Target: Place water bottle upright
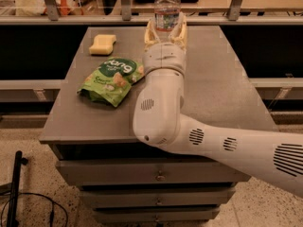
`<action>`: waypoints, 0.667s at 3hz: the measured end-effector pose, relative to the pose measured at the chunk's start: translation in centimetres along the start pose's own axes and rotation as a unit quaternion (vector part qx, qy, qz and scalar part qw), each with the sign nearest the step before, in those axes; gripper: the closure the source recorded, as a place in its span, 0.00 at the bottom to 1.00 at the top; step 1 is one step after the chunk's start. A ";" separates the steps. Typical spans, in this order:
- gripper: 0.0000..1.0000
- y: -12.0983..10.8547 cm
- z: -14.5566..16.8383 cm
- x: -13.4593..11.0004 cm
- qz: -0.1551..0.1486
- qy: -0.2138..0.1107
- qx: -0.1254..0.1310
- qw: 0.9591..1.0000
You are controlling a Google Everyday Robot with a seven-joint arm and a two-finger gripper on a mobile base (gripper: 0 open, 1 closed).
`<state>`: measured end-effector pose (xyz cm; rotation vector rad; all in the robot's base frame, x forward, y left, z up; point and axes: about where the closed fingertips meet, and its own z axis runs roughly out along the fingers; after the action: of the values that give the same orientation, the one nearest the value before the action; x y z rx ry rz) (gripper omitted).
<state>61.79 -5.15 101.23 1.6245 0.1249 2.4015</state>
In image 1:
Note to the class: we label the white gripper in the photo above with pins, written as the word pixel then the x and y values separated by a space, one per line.
pixel 164 57

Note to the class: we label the clear plastic water bottle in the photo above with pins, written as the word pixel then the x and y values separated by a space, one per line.
pixel 166 14

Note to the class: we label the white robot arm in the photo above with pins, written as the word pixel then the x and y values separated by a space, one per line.
pixel 197 100

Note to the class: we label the yellow sponge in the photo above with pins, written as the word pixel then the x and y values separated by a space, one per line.
pixel 103 44

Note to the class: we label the green snack bag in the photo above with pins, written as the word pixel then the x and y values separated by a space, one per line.
pixel 112 80

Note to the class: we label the grey metal railing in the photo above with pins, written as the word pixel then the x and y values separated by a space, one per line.
pixel 198 12

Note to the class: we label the top drawer brass knob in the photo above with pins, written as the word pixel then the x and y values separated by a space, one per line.
pixel 160 177

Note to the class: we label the drawer brass knob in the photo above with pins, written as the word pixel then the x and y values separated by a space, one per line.
pixel 156 219
pixel 158 202
pixel 160 177

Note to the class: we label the grey drawer cabinet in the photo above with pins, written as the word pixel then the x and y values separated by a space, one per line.
pixel 98 153

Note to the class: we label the middle drawer brass knob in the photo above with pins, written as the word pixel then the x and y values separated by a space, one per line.
pixel 158 202

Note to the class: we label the bottom drawer brass knob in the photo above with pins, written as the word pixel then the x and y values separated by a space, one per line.
pixel 156 219

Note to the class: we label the black stand pole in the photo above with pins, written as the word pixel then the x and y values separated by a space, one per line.
pixel 19 161

